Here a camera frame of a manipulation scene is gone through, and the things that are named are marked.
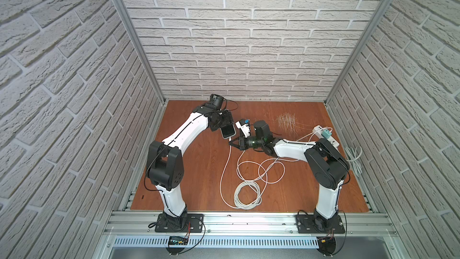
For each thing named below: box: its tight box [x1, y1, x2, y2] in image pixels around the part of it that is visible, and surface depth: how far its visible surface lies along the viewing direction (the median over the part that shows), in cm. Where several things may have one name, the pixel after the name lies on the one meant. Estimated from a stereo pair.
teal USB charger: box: [321, 128, 333, 139], surface depth 97 cm
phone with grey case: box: [219, 123, 237, 140], surface depth 88 cm
